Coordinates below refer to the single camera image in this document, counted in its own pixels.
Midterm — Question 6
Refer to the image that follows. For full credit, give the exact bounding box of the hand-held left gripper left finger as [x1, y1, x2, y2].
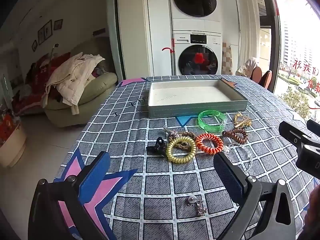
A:
[28, 151, 112, 240]

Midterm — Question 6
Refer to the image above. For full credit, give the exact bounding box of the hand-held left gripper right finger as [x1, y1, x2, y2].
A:
[213, 152, 297, 240]

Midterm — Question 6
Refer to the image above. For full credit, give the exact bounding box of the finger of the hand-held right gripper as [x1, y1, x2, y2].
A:
[307, 119, 320, 135]
[279, 121, 310, 153]

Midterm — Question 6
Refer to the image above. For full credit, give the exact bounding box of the clear crystal bracelet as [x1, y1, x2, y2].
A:
[223, 144, 253, 175]

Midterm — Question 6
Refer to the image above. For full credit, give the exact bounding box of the brown spiral hair tie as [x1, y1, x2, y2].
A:
[222, 127, 248, 144]

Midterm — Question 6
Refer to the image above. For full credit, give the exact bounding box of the orange spiral hair tie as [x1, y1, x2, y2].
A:
[195, 133, 224, 155]

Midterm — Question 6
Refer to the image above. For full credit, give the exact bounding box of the yellow spiral hair tie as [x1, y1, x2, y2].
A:
[166, 137, 197, 165]

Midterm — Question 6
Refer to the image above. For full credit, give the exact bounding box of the black claw hair clip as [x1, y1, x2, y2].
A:
[146, 137, 167, 157]

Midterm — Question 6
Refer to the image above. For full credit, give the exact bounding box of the silver star hair clip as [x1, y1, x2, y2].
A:
[162, 127, 179, 140]

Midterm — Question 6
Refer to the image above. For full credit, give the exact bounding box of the grey-green cardboard box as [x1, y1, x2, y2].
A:
[147, 78, 248, 119]

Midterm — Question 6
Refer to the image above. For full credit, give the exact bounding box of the silver ornament earring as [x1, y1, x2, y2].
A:
[185, 195, 207, 217]

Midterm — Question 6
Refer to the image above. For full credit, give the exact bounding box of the gold hair clip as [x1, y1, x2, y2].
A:
[234, 112, 253, 128]

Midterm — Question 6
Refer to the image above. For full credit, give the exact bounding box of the green translucent bangle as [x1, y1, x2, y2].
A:
[197, 110, 227, 133]

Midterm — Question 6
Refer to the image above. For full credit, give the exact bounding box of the grey checked star tablecloth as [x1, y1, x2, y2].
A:
[54, 74, 315, 240]

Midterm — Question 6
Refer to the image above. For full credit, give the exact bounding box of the orange chair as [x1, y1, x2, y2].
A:
[250, 66, 262, 82]
[259, 70, 272, 89]

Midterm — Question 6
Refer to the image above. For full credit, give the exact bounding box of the red window decal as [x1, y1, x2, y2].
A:
[294, 59, 320, 93]

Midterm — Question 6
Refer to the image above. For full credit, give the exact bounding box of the beige paper bag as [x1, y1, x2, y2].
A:
[236, 65, 252, 77]

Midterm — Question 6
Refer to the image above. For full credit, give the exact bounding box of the white cloth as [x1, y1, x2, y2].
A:
[244, 57, 259, 68]

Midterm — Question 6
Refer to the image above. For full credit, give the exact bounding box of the cream tub with red decor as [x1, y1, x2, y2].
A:
[0, 110, 27, 168]

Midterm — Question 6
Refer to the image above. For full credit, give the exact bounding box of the beige checked towel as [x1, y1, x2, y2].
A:
[221, 42, 233, 75]

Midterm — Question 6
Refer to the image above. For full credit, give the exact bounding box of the cream jacket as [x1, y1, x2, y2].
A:
[42, 52, 105, 115]

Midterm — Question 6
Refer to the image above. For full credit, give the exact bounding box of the white curtain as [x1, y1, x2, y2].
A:
[235, 0, 260, 75]

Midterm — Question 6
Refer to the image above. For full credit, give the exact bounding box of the white washing machine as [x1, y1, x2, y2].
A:
[172, 31, 223, 76]

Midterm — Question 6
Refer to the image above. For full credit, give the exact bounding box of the white cabinet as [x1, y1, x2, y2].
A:
[115, 0, 240, 79]

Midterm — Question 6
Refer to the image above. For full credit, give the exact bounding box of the white tumble dryer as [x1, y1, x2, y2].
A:
[169, 0, 222, 32]

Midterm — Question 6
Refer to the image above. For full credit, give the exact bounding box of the brown braided hair tie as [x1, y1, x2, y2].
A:
[169, 131, 198, 150]

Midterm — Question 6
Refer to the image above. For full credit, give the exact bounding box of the red handled mop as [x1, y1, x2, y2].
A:
[162, 38, 175, 75]

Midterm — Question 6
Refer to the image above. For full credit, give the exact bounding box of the large dark picture frame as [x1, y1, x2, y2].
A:
[37, 20, 53, 45]

